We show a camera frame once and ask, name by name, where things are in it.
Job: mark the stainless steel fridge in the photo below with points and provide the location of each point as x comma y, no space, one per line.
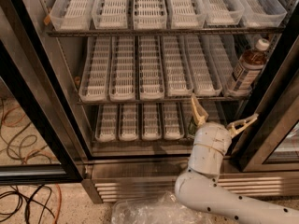
43,68

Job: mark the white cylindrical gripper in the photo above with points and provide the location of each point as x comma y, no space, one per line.
212,136

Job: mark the plastic bottle with brown drink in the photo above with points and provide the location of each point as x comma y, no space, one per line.
249,66

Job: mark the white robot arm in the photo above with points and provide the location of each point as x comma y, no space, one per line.
197,188

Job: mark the green drink can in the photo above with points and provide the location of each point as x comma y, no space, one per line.
192,128

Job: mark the clear plastic bin on floor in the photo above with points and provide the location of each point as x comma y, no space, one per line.
163,209

